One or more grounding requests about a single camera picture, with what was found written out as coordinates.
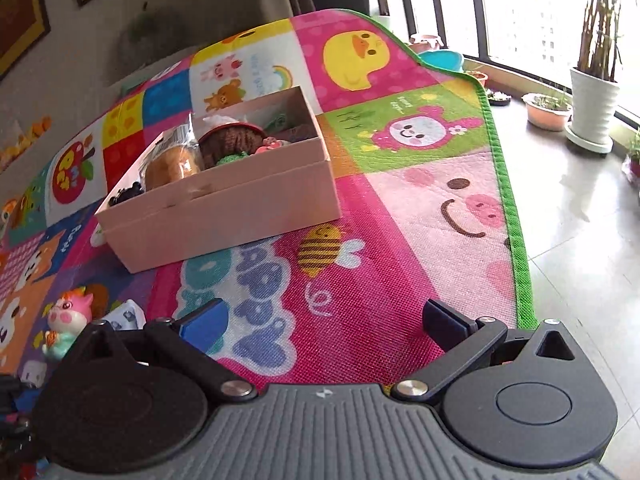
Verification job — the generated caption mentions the pink round pot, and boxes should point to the pink round pot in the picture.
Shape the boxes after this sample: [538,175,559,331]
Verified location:
[410,34,444,54]

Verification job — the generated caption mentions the red plant pot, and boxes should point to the red plant pot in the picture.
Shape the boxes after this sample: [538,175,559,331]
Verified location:
[622,135,640,191]

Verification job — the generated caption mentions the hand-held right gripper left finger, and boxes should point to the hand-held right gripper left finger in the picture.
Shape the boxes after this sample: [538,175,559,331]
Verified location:
[75,297,258,403]

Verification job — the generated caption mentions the black toy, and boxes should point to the black toy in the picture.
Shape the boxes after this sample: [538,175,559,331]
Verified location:
[109,185,146,207]

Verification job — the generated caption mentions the pink cardboard box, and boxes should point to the pink cardboard box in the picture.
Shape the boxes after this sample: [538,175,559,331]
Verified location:
[95,86,343,275]

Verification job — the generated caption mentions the bread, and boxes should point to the bread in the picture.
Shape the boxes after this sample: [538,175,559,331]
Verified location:
[144,115,206,192]

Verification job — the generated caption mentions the row of orange plush toys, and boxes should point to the row of orange plush toys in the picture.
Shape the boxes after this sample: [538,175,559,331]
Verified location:
[0,117,53,167]

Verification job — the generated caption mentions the large framed picture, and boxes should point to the large framed picture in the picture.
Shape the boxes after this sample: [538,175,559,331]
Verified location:
[0,0,51,79]

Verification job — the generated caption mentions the colourful cartoon play mat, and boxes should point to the colourful cartoon play mat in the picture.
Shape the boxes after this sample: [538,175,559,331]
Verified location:
[0,7,539,396]

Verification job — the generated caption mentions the wide terracotta plant pot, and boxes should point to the wide terracotta plant pot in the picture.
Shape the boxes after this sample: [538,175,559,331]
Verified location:
[522,91,574,132]

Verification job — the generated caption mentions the pink and green toy figure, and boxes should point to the pink and green toy figure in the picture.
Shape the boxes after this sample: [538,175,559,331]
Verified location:
[41,285,95,361]

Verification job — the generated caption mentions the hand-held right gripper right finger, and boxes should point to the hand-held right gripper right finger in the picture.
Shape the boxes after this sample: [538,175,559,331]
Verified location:
[390,299,576,403]

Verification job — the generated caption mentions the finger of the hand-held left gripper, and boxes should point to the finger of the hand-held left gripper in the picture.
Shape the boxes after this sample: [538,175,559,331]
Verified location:
[0,377,32,448]

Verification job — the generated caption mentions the black window frame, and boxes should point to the black window frame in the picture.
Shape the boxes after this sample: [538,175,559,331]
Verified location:
[400,0,640,122]

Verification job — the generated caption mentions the teal bowl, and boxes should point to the teal bowl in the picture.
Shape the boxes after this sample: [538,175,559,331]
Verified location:
[417,50,466,72]

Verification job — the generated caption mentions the bamboo plant in white pot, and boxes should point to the bamboo plant in white pot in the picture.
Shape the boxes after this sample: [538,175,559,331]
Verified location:
[565,0,640,154]

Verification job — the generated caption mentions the small white printed box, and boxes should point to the small white printed box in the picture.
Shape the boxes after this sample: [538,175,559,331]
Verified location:
[102,299,147,331]

